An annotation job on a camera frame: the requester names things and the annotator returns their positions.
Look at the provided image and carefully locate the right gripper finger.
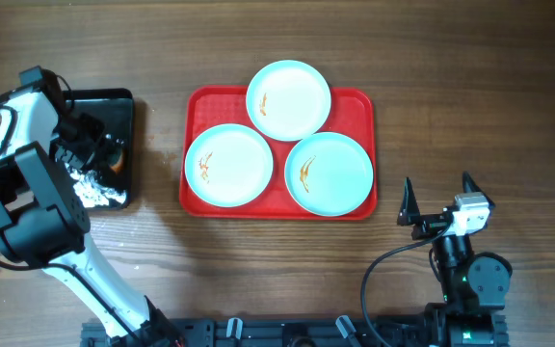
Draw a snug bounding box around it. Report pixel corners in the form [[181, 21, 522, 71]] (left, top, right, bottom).
[[462, 171, 495, 208], [397, 177, 421, 226]]

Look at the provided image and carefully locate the green and orange sponge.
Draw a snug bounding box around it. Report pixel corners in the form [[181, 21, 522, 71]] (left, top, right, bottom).
[[107, 149, 125, 174]]

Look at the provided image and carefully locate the light blue plate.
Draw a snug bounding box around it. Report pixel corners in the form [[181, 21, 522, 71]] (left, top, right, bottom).
[[245, 60, 331, 142], [184, 123, 274, 207], [283, 132, 374, 217]]

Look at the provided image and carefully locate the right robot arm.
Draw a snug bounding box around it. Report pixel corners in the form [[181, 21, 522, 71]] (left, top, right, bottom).
[[397, 173, 513, 347]]

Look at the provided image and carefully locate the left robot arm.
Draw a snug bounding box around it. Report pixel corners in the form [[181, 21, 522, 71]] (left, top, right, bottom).
[[0, 67, 185, 346]]

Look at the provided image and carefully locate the black rectangular tray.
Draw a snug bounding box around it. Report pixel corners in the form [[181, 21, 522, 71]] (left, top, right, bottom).
[[51, 89, 135, 210]]

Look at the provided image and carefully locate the red plastic tray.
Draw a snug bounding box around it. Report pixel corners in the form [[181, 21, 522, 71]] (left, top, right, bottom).
[[179, 85, 376, 220]]

